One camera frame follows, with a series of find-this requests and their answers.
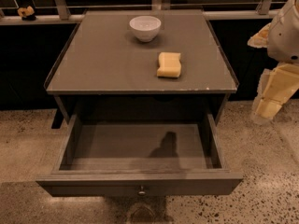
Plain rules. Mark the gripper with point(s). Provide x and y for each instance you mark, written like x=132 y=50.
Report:
x=286 y=41

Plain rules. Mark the yellow sponge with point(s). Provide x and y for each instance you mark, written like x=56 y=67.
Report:
x=169 y=65

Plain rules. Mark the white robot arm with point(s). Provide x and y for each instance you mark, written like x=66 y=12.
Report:
x=281 y=39

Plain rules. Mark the metal drawer knob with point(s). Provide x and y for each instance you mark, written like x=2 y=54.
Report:
x=142 y=192

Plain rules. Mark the open grey top drawer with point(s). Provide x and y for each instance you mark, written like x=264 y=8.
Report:
x=114 y=157

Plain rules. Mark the white ceramic bowl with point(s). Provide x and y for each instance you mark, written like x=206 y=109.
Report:
x=145 y=28

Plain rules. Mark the grey wooden cabinet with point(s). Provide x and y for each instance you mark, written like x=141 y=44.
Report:
x=103 y=57

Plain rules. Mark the small yellow black object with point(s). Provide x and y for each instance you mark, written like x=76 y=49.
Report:
x=27 y=13

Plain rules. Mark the metal railing frame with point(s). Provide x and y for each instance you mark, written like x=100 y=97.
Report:
x=62 y=6

